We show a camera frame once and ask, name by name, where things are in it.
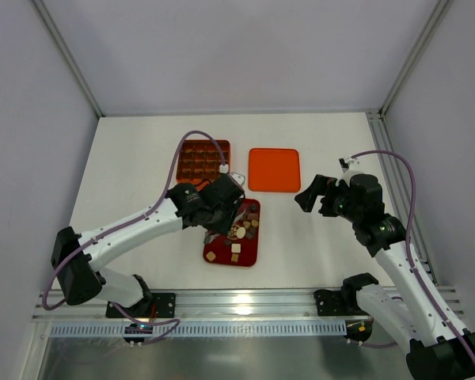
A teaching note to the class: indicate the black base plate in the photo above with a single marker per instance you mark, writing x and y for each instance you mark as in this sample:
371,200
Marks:
159,305
340,303

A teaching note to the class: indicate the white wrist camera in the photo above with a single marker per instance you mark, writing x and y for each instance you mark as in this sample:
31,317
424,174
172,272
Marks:
238,178
350,167

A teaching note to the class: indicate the orange chocolate tin box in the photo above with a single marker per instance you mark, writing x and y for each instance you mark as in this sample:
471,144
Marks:
198,162

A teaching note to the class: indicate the perforated cable duct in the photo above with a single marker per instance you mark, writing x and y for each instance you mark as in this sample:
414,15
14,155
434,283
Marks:
197,329

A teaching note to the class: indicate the aluminium front rail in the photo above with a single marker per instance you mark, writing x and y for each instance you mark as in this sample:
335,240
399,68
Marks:
226,303

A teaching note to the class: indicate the orange tin lid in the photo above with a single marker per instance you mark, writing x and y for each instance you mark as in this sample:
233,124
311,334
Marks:
274,170

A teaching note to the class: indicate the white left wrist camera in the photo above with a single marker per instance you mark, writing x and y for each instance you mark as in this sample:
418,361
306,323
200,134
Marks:
238,178

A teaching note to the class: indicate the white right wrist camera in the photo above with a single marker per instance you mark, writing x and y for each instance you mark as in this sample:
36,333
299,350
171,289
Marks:
350,167

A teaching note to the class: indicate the red tray with gold rim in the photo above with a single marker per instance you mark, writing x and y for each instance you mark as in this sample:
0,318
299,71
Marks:
249,243

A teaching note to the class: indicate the tan Sweet square chocolate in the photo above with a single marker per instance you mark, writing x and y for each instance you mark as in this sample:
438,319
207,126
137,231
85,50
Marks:
210,256

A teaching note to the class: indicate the white round chocolate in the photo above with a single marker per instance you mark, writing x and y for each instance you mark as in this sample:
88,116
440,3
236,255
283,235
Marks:
241,232

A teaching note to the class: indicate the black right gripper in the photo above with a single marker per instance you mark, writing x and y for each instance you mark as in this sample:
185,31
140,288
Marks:
326,196

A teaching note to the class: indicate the white square chocolate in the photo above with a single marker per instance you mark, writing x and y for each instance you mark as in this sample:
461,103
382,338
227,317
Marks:
236,248

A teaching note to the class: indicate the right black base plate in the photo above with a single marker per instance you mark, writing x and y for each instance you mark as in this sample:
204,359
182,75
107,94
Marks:
340,303

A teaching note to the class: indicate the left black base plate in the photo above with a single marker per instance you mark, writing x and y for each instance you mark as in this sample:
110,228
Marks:
159,305

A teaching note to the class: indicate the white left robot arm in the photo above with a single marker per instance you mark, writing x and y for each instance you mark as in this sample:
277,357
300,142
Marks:
80,261

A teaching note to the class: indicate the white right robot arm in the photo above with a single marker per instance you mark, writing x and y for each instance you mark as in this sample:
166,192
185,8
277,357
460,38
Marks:
435,341

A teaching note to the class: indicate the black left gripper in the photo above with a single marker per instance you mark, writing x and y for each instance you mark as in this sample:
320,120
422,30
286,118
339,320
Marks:
223,221

